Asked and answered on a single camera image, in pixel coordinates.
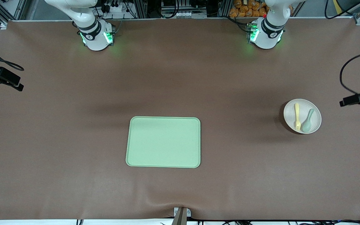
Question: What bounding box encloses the brown table mat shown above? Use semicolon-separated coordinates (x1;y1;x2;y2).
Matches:
0;18;360;221

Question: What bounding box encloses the light green rectangular tray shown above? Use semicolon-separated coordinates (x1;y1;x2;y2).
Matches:
126;116;201;169

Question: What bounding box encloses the round beige plate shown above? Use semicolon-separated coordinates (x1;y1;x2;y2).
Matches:
283;99;322;134

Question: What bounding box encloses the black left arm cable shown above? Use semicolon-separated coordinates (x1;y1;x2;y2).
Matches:
325;0;360;108

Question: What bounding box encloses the yellow plastic fork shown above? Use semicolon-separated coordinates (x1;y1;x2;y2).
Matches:
294;103;302;131

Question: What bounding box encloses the slim white power strip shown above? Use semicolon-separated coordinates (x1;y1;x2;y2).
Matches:
161;11;193;18

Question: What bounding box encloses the white power strip with plugs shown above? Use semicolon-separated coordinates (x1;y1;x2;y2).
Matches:
103;2;125;13

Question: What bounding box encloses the orange round objects pile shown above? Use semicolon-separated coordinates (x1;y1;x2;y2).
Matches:
229;0;269;18

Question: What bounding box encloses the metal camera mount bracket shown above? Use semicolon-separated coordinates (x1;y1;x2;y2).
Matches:
171;207;192;225

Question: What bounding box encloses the pale green plastic spoon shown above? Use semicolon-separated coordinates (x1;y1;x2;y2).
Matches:
302;108;315;133

